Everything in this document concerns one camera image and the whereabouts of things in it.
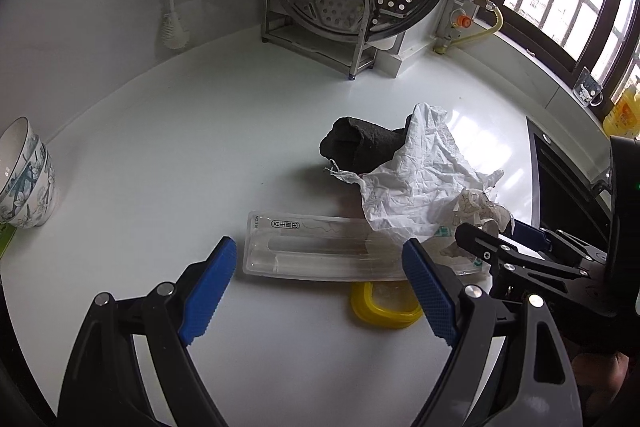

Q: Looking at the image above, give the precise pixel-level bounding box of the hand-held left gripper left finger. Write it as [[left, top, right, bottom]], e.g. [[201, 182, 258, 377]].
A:
[[57, 235, 238, 427]]

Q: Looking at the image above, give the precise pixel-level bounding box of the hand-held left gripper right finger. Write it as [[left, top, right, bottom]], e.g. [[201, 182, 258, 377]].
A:
[[401, 238, 586, 427]]

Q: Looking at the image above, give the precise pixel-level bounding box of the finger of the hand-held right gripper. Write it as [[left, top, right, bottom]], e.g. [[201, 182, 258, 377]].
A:
[[502, 219, 608, 265], [454, 222, 608, 303]]

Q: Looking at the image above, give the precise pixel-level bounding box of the paper wrapper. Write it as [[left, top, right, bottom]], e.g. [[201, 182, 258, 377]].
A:
[[435, 187, 516, 275]]

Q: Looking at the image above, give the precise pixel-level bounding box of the yellow plastic lid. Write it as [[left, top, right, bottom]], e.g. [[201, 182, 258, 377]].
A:
[[350, 281, 425, 330]]

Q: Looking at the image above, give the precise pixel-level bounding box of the white plastic bag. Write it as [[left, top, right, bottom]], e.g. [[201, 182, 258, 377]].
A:
[[325, 103, 505, 242]]

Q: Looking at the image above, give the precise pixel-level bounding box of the clear plastic package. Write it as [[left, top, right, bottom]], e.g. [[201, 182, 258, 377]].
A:
[[243, 210, 411, 282]]

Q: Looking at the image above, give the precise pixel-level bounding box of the dark cloth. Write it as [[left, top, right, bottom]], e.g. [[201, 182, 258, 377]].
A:
[[319, 112, 416, 180]]

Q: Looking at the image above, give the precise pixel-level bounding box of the metal faucet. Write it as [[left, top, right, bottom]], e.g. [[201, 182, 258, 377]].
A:
[[590, 167, 613, 208]]

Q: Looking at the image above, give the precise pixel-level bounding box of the steel sink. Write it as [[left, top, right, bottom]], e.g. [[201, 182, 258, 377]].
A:
[[525, 116, 613, 248]]

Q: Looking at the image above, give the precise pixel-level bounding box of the yellow bottle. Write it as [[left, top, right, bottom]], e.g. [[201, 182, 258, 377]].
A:
[[602, 79, 640, 138]]

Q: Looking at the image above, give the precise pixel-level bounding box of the metal dish rack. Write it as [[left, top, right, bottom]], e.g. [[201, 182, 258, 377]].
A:
[[261, 0, 378, 80]]

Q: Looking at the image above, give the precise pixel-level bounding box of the yellow gas hose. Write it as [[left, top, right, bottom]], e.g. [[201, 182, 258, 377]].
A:
[[434, 2, 506, 55]]

